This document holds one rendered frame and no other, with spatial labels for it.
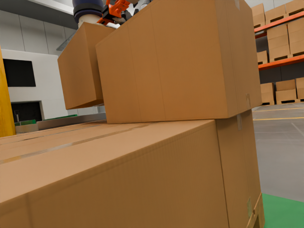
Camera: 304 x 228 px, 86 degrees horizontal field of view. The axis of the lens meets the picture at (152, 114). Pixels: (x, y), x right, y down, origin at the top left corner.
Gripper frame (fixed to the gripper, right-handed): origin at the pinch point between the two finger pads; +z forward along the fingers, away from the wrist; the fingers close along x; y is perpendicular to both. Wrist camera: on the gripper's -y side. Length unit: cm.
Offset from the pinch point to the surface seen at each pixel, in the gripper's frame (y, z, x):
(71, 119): 63, 11, -61
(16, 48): 951, -106, 326
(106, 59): -14.7, 20.1, -35.7
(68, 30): 963, -385, 484
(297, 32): -74, -717, 126
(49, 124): 63, 28, -63
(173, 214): -63, 43, -79
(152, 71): -43, 21, -48
